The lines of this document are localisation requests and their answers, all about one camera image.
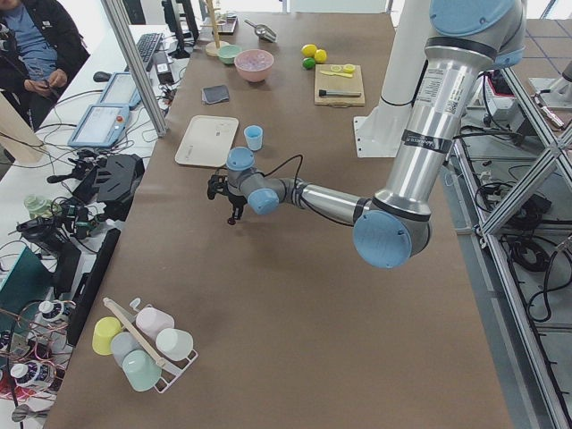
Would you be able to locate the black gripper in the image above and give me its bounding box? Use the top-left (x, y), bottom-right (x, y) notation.
top-left (226, 182), bottom-right (247, 221)

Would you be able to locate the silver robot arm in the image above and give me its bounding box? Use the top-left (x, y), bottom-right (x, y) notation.
top-left (207, 1), bottom-right (526, 269)

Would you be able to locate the light blue cup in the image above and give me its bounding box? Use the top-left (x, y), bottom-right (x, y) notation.
top-left (243, 125), bottom-right (264, 151)

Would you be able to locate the pink upturned cup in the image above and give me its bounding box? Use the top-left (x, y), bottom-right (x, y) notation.
top-left (135, 307), bottom-right (175, 341)

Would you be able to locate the white upturned cup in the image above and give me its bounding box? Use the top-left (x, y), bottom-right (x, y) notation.
top-left (156, 328), bottom-right (194, 361)

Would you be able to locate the pile of clear ice cubes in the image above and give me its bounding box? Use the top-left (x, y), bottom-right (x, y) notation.
top-left (235, 49), bottom-right (273, 72)

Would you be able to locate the wooden cup stand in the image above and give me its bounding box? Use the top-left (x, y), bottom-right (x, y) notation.
top-left (205, 0), bottom-right (229, 57)

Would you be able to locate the white cup rack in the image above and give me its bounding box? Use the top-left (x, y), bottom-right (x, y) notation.
top-left (103, 297), bottom-right (198, 393)

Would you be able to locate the grey upturned cup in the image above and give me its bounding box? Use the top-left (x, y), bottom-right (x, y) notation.
top-left (110, 331), bottom-right (141, 367)

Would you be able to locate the yellow upturned cup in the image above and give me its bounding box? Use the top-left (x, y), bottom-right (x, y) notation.
top-left (92, 316), bottom-right (122, 356)

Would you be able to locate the steel ice scoop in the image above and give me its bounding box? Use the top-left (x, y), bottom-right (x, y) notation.
top-left (244, 19), bottom-right (277, 43)

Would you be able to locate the green upturned cup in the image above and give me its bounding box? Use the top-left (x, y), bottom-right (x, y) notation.
top-left (122, 349), bottom-right (162, 391)

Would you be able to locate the cream rabbit tray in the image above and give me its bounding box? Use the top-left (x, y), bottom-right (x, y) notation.
top-left (174, 115), bottom-right (239, 167)

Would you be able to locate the grey folded cloth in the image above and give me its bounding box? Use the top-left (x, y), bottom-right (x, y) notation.
top-left (201, 85), bottom-right (230, 105)

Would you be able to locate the steel muddler black tip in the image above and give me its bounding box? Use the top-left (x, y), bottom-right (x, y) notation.
top-left (318, 89), bottom-right (362, 97)

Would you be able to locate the pink bowl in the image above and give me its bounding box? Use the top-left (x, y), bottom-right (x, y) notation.
top-left (234, 49), bottom-right (274, 83)

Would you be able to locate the wooden cutting board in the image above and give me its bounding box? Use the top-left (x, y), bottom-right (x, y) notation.
top-left (314, 64), bottom-right (366, 107)

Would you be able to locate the green bowl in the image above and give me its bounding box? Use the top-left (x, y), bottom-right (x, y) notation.
top-left (218, 45), bottom-right (242, 65)

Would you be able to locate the blue teach pendant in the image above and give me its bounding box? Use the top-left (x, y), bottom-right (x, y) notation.
top-left (68, 103), bottom-right (130, 148)
top-left (98, 71), bottom-right (141, 110)

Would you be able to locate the green lime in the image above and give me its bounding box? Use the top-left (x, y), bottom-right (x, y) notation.
top-left (302, 57), bottom-right (315, 70)

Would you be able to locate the yellow plastic knife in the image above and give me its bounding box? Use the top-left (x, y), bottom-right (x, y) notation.
top-left (319, 70), bottom-right (354, 79)

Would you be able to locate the yellow lemon near board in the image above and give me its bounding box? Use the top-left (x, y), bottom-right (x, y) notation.
top-left (313, 49), bottom-right (328, 64)

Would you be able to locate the lemon slice upper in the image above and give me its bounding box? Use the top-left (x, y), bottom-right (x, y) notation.
top-left (342, 63), bottom-right (356, 74)

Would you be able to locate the black keyboard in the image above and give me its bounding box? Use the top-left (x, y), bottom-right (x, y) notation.
top-left (136, 33), bottom-right (163, 72)

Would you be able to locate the seated person dark jacket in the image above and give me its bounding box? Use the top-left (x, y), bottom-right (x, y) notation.
top-left (1, 1), bottom-right (89, 130)

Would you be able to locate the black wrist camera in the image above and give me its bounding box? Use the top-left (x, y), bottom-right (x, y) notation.
top-left (206, 173), bottom-right (229, 200)

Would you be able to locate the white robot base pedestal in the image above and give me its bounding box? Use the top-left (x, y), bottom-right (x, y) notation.
top-left (354, 0), bottom-right (431, 158)

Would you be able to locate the aluminium frame post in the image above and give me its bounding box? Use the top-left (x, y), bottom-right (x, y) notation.
top-left (101, 0), bottom-right (167, 138)

